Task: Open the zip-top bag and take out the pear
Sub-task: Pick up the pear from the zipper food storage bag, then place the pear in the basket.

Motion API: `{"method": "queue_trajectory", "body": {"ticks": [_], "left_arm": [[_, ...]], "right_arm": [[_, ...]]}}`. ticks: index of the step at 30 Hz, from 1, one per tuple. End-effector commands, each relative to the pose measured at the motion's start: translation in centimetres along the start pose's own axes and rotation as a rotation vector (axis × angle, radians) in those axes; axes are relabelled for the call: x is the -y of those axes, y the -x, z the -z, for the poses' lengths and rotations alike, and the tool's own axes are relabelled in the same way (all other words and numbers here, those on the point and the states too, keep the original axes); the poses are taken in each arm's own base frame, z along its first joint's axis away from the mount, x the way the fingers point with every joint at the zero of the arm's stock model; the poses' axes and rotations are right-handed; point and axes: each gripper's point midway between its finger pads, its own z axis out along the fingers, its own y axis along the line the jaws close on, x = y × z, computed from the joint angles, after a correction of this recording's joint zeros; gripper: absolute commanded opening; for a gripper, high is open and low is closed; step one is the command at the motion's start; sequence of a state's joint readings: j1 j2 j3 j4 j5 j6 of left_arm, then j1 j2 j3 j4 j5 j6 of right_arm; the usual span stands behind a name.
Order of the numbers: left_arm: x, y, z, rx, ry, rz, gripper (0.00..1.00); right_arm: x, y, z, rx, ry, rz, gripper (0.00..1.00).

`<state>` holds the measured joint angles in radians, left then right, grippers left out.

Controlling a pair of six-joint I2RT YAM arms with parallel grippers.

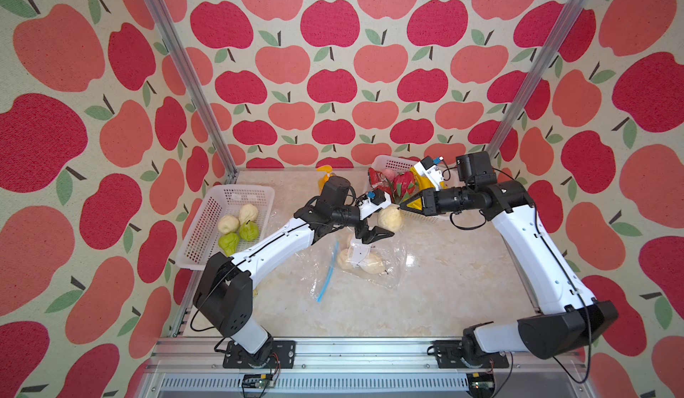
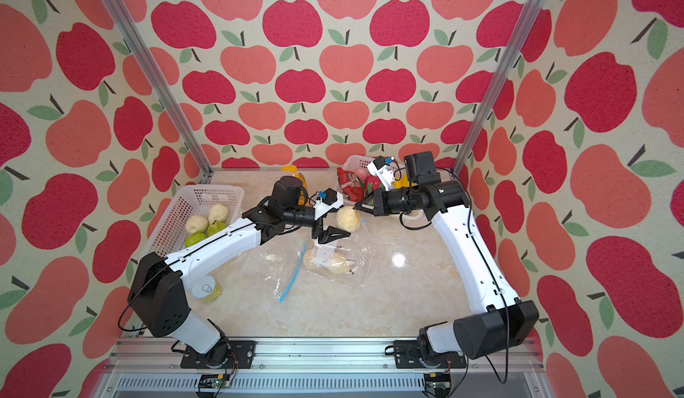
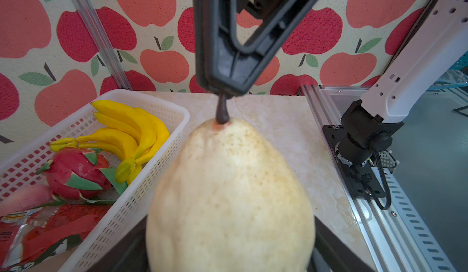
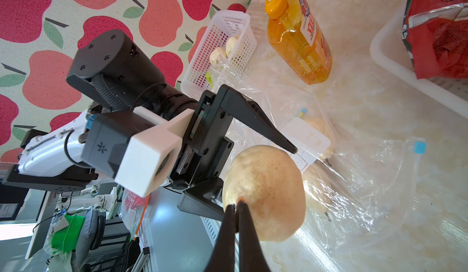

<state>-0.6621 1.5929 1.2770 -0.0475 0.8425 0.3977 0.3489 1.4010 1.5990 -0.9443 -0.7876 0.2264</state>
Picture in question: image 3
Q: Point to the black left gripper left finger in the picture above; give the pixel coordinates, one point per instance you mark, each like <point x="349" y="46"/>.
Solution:
<point x="128" y="255"/>

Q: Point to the pink toy dragon fruit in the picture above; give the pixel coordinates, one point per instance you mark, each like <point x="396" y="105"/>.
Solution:
<point x="81" y="175"/>

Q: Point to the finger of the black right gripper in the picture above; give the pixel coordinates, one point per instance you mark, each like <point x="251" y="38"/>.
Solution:
<point x="235" y="40"/>

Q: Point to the lower yellow toy banana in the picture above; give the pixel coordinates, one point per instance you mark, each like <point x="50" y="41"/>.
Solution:
<point x="107" y="139"/>

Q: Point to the white plastic fruit basket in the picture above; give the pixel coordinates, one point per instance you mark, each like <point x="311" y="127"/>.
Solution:
<point x="22" y="189"/>

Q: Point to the aluminium right corner post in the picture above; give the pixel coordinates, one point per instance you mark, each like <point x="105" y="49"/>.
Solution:
<point x="96" y="30"/>

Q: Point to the yellow toy banana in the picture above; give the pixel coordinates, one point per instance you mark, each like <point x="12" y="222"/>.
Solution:
<point x="107" y="139"/>
<point x="153" y="132"/>

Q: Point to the red snack bag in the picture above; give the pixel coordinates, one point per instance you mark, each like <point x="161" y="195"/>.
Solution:
<point x="30" y="237"/>

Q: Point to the cream pear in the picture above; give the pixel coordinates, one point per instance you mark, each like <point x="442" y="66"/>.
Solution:
<point x="229" y="203"/>

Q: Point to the upper yellow toy banana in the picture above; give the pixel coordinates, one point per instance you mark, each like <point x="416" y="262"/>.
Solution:
<point x="153" y="132"/>

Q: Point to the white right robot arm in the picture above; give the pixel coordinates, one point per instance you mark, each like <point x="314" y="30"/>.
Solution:
<point x="371" y="121"/>

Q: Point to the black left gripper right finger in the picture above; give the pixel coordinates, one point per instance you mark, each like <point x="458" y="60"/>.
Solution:
<point x="331" y="255"/>

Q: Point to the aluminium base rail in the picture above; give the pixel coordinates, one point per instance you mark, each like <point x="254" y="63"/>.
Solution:
<point x="394" y="232"/>

